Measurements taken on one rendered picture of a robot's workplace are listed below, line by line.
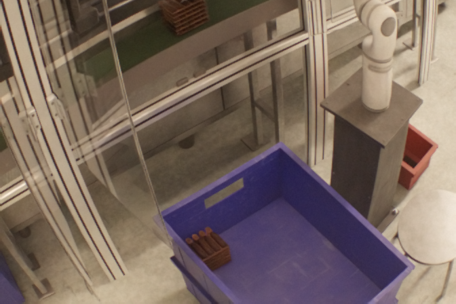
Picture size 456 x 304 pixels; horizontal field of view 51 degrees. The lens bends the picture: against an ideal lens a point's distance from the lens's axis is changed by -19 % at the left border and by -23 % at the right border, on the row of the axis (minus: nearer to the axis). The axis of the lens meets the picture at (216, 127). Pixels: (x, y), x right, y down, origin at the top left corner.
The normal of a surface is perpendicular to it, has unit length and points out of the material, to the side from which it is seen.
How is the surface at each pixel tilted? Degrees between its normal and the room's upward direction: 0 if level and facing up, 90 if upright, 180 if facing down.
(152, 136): 90
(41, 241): 0
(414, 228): 0
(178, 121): 90
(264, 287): 0
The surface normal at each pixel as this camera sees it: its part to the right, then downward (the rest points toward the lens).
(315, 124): 0.55, 0.54
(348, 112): -0.11, -0.71
